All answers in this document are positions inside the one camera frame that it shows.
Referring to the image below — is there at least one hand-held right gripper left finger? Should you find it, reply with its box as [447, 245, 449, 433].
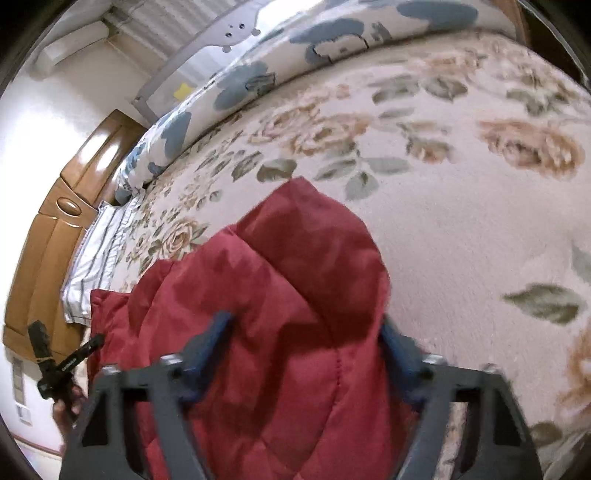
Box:
[59, 310, 234, 480]

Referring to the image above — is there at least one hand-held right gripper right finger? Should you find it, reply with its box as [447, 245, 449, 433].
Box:
[378, 316, 544, 480]

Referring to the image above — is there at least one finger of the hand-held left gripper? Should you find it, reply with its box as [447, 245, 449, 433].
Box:
[65, 334, 105, 367]
[27, 320, 52, 367]

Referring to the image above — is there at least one red quilted jacket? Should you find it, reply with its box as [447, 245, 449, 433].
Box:
[87, 176, 420, 480]

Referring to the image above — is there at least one person's left hand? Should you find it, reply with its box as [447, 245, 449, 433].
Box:
[51, 382, 89, 437]

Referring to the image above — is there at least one wooden headboard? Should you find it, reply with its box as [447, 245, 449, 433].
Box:
[2, 109, 149, 366]

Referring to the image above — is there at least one striped white pillow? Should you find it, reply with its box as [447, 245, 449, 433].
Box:
[62, 196, 145, 325]

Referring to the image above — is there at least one floral bed blanket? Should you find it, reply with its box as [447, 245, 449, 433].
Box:
[111, 31, 591, 480]

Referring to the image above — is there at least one white air conditioner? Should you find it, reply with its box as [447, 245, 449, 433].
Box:
[36, 20, 112, 75]

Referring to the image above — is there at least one blue patterned white duvet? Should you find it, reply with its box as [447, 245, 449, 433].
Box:
[113, 0, 519, 205]

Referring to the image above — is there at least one white wall socket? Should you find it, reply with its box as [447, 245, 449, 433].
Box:
[12, 357, 34, 426]

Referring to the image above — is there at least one grey bed guard rail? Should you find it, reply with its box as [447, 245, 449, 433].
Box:
[132, 0, 326, 126]

